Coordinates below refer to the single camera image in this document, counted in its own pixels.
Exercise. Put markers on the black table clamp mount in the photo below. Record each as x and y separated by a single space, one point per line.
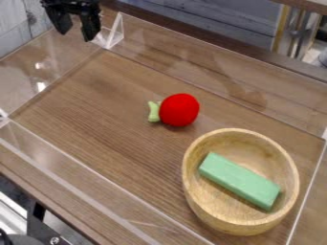
26 230

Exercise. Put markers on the green rectangular block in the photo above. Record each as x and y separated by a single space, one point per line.
238 180

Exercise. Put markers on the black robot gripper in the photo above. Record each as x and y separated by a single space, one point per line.
58 9

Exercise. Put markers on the clear acrylic corner bracket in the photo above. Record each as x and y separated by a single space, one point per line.
109 36

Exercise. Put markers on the gold metal chair frame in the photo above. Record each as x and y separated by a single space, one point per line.
300 17

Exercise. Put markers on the round wooden bowl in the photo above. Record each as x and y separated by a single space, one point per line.
217 207

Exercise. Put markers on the clear acrylic tray wall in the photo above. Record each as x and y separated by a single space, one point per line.
98 208

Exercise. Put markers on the red plush fruit green stem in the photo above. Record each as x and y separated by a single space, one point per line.
177 110

